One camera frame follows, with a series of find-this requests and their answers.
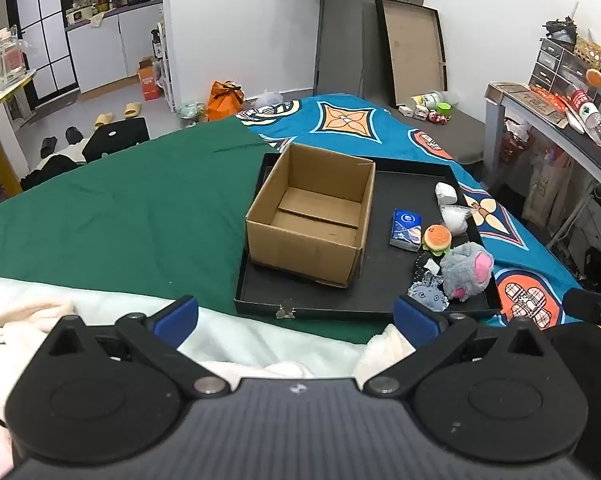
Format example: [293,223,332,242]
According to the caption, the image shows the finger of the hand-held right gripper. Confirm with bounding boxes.
[562,287,601,333]

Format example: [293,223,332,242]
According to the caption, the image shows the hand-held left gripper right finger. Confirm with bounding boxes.
[363,295,556,401]

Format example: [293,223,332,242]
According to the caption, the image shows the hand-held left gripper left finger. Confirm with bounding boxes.
[43,295,234,399]

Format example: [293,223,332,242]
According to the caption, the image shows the blue grey patterned cloth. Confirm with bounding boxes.
[407,280,450,312]

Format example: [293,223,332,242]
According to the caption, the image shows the black shallow tray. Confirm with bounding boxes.
[233,152,504,322]

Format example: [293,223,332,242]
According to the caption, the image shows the grey mouse plush pink ears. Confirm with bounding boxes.
[439,241,495,302]

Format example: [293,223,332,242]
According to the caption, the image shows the burger plush toy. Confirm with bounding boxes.
[423,223,453,254]

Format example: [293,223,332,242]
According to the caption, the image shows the blue tissue pack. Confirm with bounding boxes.
[389,209,423,251]

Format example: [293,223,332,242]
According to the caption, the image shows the clear bag of white stuffing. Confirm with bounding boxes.
[439,204,474,236]

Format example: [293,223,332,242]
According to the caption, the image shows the cardboard box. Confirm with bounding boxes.
[245,142,376,289]

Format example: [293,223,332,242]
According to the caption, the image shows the small white soft lump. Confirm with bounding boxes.
[435,181,460,206]

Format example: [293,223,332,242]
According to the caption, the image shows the white fleece blanket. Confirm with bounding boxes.
[0,272,417,480]

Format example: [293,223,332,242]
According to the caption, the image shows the green blanket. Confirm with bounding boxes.
[0,117,396,347]

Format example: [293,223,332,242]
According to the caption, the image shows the beige tote bag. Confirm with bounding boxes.
[523,152,577,227]

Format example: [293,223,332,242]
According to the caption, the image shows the grey desk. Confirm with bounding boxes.
[483,81,601,281]

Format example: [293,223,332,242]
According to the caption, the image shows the black laptop bag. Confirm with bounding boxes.
[82,117,150,163]

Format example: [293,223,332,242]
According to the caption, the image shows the plastic bottle green label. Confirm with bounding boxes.
[565,85,601,149]

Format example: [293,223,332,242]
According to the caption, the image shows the black and white clothes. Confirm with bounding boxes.
[20,142,88,192]

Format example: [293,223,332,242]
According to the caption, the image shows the blue patterned blanket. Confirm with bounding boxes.
[235,92,581,332]

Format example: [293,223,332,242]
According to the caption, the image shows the greenish plastic bag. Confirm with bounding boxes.
[178,101,207,124]

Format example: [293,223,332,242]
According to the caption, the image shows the flat cardboard piece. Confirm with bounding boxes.
[485,82,572,129]

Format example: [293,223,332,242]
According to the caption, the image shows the orange bag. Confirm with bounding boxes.
[206,80,245,122]

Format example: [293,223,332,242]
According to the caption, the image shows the small items on bench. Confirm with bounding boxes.
[412,91,449,109]

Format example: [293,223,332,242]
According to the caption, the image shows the orange cardboard carton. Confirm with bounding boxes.
[137,57,164,101]

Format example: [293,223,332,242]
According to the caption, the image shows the white plastic bag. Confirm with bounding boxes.
[253,89,284,110]

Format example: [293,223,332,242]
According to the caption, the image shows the grey drawer organizer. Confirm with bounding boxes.
[529,37,589,92]

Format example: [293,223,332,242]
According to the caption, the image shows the yellow table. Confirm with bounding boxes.
[0,67,37,197]

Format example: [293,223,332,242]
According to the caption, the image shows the woven basket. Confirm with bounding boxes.
[574,35,601,87]

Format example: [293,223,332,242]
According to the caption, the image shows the white narrow rack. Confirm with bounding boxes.
[152,20,176,112]

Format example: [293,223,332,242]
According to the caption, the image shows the grey leaning panel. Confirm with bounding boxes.
[361,0,397,107]

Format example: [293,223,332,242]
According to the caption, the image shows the black framed board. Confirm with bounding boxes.
[375,0,449,109]

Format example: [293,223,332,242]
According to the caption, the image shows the white kitchen cabinet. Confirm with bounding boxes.
[64,2,164,95]

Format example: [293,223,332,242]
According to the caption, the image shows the grey door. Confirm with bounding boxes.
[313,0,431,97]

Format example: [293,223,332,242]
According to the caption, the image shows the clear glass jar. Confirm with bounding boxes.
[0,25,32,86]

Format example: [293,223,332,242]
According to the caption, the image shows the black framed sliding door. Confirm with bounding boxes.
[5,0,81,109]

